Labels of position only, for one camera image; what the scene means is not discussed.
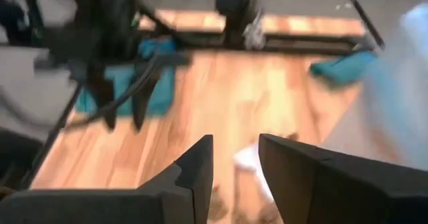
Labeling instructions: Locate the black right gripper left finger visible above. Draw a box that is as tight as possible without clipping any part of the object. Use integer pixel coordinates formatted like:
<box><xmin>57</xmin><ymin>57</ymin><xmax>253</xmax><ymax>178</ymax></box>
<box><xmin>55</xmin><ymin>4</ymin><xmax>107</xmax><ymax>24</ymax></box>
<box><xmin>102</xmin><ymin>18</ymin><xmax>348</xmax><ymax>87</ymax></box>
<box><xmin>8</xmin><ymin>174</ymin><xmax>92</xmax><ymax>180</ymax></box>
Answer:
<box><xmin>0</xmin><ymin>134</ymin><xmax>214</xmax><ymax>224</ymax></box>

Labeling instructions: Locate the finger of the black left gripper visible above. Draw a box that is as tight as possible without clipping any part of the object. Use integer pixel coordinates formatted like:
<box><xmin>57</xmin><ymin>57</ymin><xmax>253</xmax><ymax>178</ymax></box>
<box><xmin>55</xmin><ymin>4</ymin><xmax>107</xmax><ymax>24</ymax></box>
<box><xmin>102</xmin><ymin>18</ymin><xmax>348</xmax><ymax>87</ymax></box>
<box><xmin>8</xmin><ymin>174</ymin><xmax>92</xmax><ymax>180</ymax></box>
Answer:
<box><xmin>88</xmin><ymin>78</ymin><xmax>116</xmax><ymax>131</ymax></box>
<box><xmin>132</xmin><ymin>73</ymin><xmax>158</xmax><ymax>132</ymax></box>

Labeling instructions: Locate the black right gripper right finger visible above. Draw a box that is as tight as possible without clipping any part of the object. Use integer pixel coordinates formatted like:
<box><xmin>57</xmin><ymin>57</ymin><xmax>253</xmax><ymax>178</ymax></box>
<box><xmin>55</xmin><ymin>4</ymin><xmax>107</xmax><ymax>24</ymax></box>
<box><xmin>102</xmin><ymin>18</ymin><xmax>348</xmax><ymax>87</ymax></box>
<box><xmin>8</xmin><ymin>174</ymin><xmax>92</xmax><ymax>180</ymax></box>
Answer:
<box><xmin>259</xmin><ymin>133</ymin><xmax>428</xmax><ymax>224</ymax></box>

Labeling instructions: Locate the white paper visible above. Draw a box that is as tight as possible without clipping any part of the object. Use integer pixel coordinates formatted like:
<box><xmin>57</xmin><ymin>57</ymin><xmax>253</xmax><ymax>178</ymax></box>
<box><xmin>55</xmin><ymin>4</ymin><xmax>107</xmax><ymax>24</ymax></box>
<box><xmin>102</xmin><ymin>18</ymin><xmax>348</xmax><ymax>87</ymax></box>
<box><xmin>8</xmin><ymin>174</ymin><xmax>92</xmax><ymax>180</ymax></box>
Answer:
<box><xmin>233</xmin><ymin>142</ymin><xmax>276</xmax><ymax>203</ymax></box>

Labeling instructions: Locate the light blue trash bag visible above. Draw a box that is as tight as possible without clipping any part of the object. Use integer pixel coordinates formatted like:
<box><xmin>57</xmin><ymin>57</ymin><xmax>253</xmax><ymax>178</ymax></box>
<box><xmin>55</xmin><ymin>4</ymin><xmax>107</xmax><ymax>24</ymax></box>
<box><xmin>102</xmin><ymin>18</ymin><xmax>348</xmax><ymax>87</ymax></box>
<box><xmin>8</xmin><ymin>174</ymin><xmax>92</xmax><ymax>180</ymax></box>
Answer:
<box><xmin>360</xmin><ymin>2</ymin><xmax>428</xmax><ymax>141</ymax></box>

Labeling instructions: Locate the large folded teal bag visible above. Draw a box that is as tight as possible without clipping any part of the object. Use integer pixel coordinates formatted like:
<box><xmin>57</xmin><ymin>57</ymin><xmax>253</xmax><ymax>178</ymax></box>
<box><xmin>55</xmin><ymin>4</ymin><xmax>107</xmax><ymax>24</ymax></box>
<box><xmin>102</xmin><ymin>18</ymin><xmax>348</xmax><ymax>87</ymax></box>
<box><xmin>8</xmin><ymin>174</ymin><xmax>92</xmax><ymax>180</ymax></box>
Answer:
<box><xmin>75</xmin><ymin>38</ymin><xmax>177</xmax><ymax>117</ymax></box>

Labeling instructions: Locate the small rolled teal bag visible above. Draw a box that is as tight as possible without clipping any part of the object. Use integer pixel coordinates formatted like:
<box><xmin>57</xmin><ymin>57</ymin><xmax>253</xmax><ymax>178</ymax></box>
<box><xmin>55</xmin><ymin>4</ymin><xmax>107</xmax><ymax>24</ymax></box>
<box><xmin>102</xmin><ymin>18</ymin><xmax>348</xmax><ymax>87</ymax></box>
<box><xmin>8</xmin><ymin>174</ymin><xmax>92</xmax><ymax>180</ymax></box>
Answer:
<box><xmin>309</xmin><ymin>51</ymin><xmax>378</xmax><ymax>86</ymax></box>

